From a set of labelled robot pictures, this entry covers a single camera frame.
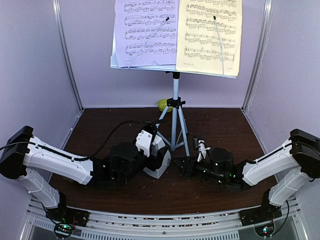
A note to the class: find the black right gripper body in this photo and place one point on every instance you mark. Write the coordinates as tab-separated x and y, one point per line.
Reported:
192	172

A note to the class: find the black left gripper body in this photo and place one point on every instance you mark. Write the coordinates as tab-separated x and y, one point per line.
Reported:
155	163

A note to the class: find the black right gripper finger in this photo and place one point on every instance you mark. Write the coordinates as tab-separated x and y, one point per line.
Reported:
181	160
180	167

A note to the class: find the white metronome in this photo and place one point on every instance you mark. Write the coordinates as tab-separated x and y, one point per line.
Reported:
157	144

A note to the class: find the white perforated music stand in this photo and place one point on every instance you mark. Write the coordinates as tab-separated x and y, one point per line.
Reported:
179	131

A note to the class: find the yellow sheet music page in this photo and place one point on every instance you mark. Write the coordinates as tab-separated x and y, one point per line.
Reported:
209	37

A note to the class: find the purple sheet music page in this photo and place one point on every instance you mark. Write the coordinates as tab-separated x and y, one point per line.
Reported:
146	32

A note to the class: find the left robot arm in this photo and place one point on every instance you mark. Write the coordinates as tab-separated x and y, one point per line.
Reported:
24	153

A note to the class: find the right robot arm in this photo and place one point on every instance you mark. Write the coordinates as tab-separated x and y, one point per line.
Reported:
300	153

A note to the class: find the green plastic bowl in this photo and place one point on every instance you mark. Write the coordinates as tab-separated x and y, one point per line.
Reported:
162	104

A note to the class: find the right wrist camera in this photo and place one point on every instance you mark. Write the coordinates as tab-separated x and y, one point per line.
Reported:
201	148

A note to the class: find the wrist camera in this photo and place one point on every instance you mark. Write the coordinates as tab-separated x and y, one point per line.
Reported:
201	148
145	138

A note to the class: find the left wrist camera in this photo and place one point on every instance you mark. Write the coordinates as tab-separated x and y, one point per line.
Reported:
145	138

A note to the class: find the metal front base rail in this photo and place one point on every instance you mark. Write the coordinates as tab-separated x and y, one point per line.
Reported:
221	225

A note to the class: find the right aluminium corner post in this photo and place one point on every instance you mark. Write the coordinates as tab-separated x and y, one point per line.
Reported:
261	47

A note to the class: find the aluminium corner post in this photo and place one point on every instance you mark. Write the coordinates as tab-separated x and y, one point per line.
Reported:
261	47
65	52

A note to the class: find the left aluminium corner post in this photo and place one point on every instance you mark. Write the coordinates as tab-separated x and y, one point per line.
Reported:
65	52

